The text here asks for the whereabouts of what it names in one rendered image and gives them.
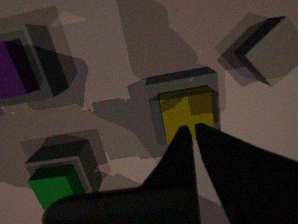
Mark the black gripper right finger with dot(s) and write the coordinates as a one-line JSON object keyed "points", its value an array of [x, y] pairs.
{"points": [[255, 186]]}

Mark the yellow button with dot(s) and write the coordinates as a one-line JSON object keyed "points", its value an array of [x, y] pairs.
{"points": [[183, 98]]}

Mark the green button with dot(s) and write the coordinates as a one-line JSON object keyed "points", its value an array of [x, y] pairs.
{"points": [[63, 170]]}

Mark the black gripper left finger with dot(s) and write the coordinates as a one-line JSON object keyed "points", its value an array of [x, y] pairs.
{"points": [[169, 195]]}

